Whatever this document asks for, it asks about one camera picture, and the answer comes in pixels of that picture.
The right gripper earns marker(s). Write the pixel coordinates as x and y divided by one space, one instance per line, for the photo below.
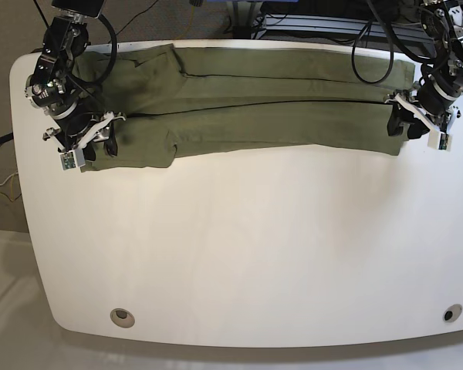
78 131

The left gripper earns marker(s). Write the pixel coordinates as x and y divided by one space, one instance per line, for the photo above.
423 108

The olive green T-shirt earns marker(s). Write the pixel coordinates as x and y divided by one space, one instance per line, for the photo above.
181 102

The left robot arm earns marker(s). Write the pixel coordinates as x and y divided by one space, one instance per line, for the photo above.
442 21

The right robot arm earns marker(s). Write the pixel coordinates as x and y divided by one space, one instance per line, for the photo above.
71 102

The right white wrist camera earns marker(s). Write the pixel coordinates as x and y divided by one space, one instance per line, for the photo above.
72 159

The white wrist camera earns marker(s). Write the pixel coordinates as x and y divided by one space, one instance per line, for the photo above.
72 159
438 140

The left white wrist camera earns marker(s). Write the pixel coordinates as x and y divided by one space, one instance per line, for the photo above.
438 140

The aluminium frame rail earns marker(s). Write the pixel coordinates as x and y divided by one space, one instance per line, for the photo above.
301 23

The left table cable grommet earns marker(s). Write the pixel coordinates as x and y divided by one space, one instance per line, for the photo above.
122 318

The table cable grommet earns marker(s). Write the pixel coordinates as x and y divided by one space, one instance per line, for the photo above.
452 313
122 318

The right table cable grommet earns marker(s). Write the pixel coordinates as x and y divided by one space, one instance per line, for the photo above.
452 313

